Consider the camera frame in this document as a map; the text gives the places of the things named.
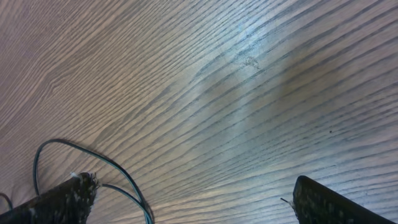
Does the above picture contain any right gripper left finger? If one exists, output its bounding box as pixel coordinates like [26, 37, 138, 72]
[1, 172, 98, 224]

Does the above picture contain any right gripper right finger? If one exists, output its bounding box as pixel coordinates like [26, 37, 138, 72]
[292, 175, 395, 224]

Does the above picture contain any black USB cable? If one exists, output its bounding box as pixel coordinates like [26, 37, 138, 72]
[0, 138, 155, 224]

